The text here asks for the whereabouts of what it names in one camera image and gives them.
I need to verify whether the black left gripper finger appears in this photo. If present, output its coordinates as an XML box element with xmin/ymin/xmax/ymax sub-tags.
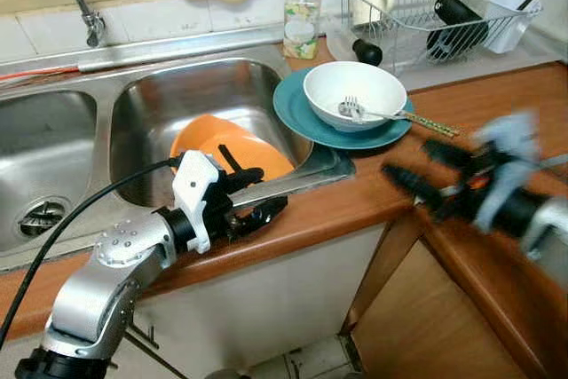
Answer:
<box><xmin>233</xmin><ymin>196</ymin><xmax>289</xmax><ymax>240</ymax></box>
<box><xmin>226</xmin><ymin>166</ymin><xmax>267</xmax><ymax>192</ymax></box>

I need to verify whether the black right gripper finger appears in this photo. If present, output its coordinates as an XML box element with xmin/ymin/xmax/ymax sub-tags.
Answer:
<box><xmin>382</xmin><ymin>162</ymin><xmax>449</xmax><ymax>216</ymax></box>
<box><xmin>422</xmin><ymin>138</ymin><xmax>476</xmax><ymax>171</ymax></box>

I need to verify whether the white ceramic bowl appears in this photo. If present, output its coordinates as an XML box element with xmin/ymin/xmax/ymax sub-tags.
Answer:
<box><xmin>304</xmin><ymin>61</ymin><xmax>408</xmax><ymax>133</ymax></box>

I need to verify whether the black utensil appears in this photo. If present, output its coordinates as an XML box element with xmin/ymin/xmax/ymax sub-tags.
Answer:
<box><xmin>217</xmin><ymin>144</ymin><xmax>246</xmax><ymax>176</ymax></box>

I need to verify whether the orange plastic plate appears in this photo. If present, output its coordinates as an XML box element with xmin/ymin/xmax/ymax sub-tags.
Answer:
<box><xmin>169</xmin><ymin>114</ymin><xmax>249</xmax><ymax>160</ymax></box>
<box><xmin>197</xmin><ymin>134</ymin><xmax>296</xmax><ymax>183</ymax></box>

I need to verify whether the white cabinet front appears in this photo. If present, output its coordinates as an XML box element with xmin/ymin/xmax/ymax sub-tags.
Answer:
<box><xmin>115</xmin><ymin>224</ymin><xmax>388</xmax><ymax>379</ymax></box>

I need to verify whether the stainless steel double sink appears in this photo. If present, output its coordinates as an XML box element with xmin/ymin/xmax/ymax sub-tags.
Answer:
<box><xmin>0</xmin><ymin>37</ymin><xmax>356</xmax><ymax>270</ymax></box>

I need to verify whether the grey drain tray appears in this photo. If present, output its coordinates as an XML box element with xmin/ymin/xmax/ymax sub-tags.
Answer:
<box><xmin>324</xmin><ymin>26</ymin><xmax>567</xmax><ymax>91</ymax></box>

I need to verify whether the small black round object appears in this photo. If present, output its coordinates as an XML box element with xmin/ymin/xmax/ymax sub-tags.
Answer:
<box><xmin>352</xmin><ymin>38</ymin><xmax>383</xmax><ymax>67</ymax></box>

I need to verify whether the brown wooden cabinet door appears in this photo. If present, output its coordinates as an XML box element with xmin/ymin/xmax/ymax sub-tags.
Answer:
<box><xmin>351</xmin><ymin>237</ymin><xmax>533</xmax><ymax>379</ymax></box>

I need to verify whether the white plastic utensil cup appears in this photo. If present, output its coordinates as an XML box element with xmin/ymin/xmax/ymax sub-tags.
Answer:
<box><xmin>484</xmin><ymin>0</ymin><xmax>542</xmax><ymax>54</ymax></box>

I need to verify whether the black bottle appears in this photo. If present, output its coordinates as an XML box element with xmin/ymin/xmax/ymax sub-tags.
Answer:
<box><xmin>426</xmin><ymin>0</ymin><xmax>489</xmax><ymax>62</ymax></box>

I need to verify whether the clear soap pump bottle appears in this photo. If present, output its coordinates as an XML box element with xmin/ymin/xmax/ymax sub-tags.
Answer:
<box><xmin>283</xmin><ymin>0</ymin><xmax>322</xmax><ymax>60</ymax></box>

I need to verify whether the cream mug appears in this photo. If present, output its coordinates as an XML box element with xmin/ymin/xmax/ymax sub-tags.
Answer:
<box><xmin>351</xmin><ymin>0</ymin><xmax>395</xmax><ymax>27</ymax></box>

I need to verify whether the sink drain strainer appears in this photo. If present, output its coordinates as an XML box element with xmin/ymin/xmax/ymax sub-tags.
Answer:
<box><xmin>16</xmin><ymin>197</ymin><xmax>68</xmax><ymax>239</ymax></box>

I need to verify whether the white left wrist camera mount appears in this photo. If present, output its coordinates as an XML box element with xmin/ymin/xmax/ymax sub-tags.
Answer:
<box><xmin>172</xmin><ymin>150</ymin><xmax>224</xmax><ymax>255</ymax></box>

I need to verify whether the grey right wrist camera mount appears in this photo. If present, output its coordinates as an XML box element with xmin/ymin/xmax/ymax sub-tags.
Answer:
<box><xmin>475</xmin><ymin>113</ymin><xmax>542</xmax><ymax>231</ymax></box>

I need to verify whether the fork with patterned handle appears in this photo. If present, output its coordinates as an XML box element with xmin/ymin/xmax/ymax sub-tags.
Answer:
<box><xmin>339</xmin><ymin>97</ymin><xmax>461</xmax><ymax>138</ymax></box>

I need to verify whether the metal cabinet handle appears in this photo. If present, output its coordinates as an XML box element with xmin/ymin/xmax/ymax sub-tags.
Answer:
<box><xmin>124</xmin><ymin>324</ymin><xmax>192</xmax><ymax>379</ymax></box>

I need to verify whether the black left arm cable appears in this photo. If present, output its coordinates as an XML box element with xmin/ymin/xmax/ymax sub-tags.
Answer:
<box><xmin>0</xmin><ymin>157</ymin><xmax>183</xmax><ymax>349</ymax></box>

